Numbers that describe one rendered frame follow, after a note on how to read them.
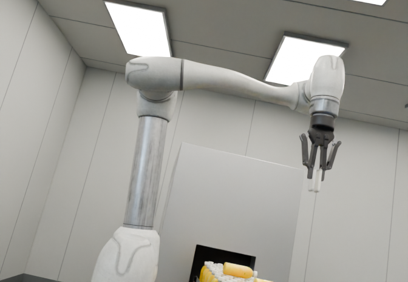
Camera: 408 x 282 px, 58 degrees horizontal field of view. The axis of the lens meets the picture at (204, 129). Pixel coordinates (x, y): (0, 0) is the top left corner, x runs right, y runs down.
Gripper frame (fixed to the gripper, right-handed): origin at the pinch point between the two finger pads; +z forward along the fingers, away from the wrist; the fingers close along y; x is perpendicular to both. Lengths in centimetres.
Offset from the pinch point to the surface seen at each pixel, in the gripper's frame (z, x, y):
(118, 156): -50, -462, 142
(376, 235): -8, -435, -258
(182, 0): -182, -213, 75
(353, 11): -180, -170, -77
